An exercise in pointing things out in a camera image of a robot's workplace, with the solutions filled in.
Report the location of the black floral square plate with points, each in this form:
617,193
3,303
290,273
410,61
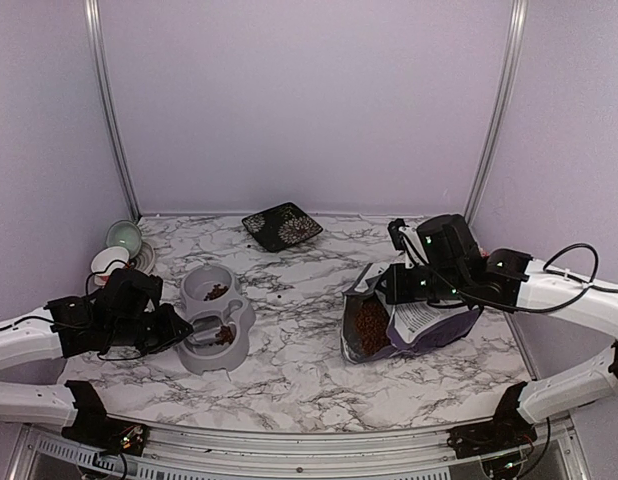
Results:
281,227

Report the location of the red and white bowl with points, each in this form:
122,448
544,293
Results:
108,260

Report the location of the metal food scoop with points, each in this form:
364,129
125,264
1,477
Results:
211,331

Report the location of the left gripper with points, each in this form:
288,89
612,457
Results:
172,331

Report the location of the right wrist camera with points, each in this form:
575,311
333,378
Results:
405,240

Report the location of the aluminium frame post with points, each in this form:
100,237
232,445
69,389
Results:
506,83
98,49

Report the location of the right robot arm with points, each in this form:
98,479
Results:
444,275

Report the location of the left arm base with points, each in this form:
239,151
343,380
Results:
110,436

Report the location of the brown pet food kibble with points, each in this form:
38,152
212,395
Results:
354,320

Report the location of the right aluminium frame post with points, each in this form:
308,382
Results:
506,83

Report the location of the grey round plate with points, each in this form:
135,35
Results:
145,260

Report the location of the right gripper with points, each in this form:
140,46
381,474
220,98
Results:
399,292

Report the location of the front aluminium rail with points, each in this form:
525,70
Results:
178,452

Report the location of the grey double pet bowl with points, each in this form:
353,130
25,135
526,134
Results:
221,318

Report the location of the left aluminium frame post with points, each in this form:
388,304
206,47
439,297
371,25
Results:
98,49

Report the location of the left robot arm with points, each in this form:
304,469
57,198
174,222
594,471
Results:
62,329

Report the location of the pale green ceramic bowl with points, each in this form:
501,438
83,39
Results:
125,233

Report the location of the purple pet food bag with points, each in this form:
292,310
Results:
404,325

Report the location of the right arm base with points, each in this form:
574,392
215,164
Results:
487,438

